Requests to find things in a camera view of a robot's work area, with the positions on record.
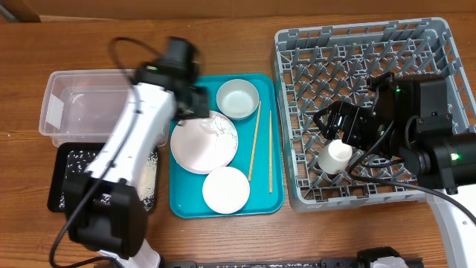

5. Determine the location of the small pink bowl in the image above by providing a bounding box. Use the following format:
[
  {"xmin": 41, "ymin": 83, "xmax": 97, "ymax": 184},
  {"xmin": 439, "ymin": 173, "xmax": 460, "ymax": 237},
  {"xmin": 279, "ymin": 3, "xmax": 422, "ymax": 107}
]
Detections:
[{"xmin": 202, "ymin": 167, "xmax": 251, "ymax": 214}]

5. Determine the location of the black food waste tray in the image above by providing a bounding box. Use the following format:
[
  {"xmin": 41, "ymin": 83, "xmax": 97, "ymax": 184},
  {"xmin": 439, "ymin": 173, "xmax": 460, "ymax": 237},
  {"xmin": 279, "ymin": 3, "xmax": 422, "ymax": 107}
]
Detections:
[{"xmin": 47, "ymin": 142, "xmax": 159, "ymax": 214}]

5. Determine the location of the grey bowl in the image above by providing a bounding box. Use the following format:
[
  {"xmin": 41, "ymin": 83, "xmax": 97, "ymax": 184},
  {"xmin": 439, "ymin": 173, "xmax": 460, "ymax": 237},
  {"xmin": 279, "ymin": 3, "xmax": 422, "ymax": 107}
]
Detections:
[{"xmin": 216, "ymin": 79, "xmax": 260, "ymax": 120}]

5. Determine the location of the white cup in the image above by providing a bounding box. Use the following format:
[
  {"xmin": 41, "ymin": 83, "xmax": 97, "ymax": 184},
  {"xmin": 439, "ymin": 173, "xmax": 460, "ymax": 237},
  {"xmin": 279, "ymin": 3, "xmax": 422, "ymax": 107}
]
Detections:
[{"xmin": 318, "ymin": 139, "xmax": 353, "ymax": 175}]

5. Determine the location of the large white plate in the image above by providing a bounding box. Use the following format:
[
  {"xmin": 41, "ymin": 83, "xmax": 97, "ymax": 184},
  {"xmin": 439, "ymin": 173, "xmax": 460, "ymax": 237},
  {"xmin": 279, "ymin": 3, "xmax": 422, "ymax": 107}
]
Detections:
[{"xmin": 170, "ymin": 111, "xmax": 239, "ymax": 174}]

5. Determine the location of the clear plastic waste bin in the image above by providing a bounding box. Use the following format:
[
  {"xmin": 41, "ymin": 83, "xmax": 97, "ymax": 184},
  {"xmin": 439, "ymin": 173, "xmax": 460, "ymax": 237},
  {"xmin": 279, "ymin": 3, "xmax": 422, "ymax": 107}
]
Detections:
[{"xmin": 39, "ymin": 68, "xmax": 172, "ymax": 147}]

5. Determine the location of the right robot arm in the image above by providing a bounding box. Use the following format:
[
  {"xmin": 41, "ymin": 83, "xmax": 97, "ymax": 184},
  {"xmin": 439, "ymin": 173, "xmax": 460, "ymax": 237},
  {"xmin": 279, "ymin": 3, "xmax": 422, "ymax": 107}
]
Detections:
[{"xmin": 313, "ymin": 72, "xmax": 475, "ymax": 267}]

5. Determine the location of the left wooden chopstick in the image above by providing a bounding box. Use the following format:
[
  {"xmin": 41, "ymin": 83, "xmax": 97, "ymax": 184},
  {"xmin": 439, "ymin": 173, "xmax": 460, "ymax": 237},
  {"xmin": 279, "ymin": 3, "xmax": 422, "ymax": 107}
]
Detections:
[{"xmin": 248, "ymin": 101, "xmax": 262, "ymax": 182}]

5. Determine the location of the grey dishwasher rack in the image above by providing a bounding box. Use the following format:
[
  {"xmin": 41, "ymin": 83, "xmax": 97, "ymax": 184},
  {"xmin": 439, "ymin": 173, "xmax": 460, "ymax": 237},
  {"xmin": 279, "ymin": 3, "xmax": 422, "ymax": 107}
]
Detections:
[{"xmin": 274, "ymin": 17, "xmax": 475, "ymax": 212}]

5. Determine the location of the teal serving tray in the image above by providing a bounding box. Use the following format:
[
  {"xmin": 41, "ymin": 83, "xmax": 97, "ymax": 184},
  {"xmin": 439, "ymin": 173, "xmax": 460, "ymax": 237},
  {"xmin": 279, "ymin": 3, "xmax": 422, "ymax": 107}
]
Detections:
[{"xmin": 169, "ymin": 74, "xmax": 285, "ymax": 219}]

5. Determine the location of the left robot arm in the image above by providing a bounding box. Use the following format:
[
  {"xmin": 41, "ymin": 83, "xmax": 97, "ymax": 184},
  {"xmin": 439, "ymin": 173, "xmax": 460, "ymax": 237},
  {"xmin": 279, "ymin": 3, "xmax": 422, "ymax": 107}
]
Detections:
[{"xmin": 49, "ymin": 36, "xmax": 210, "ymax": 267}]

